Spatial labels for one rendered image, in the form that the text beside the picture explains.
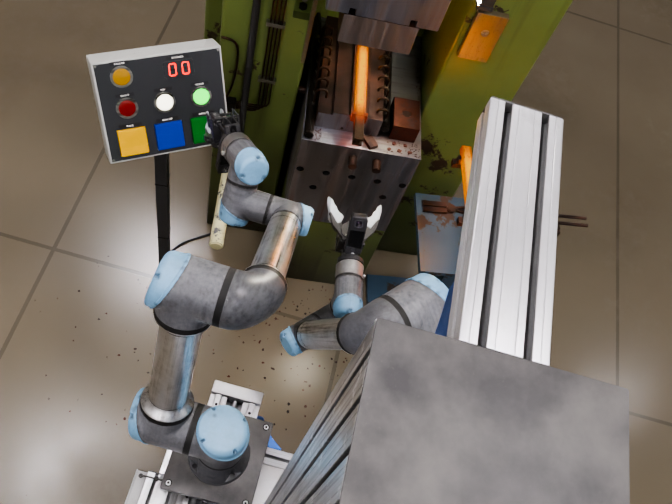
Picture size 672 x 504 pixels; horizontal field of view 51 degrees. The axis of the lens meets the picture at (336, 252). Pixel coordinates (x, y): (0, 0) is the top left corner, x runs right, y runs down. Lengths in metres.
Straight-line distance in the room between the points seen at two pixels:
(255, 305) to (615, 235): 2.59
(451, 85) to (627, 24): 2.60
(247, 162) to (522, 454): 1.09
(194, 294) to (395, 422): 0.74
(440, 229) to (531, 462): 1.74
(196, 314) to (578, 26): 3.58
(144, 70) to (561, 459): 1.54
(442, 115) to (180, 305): 1.32
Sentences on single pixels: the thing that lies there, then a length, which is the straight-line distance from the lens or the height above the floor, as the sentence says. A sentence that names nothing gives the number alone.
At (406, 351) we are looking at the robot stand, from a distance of 0.64.
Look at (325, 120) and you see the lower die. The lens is 2.19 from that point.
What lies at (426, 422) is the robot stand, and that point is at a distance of 0.62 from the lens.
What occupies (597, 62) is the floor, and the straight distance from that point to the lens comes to 4.39.
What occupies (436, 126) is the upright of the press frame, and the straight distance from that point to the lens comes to 2.42.
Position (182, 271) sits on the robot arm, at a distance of 1.30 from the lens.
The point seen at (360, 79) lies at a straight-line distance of 2.25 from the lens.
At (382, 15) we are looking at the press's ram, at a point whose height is 1.38.
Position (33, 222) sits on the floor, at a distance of 3.08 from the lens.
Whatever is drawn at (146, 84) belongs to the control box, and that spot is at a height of 1.14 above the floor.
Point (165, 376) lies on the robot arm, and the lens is 1.49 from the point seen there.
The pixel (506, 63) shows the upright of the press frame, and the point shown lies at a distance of 2.23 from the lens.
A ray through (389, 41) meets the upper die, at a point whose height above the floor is 1.30.
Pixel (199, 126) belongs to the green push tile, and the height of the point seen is 1.02.
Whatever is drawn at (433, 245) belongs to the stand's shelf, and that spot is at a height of 0.72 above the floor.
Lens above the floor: 2.60
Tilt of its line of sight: 59 degrees down
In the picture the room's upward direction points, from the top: 22 degrees clockwise
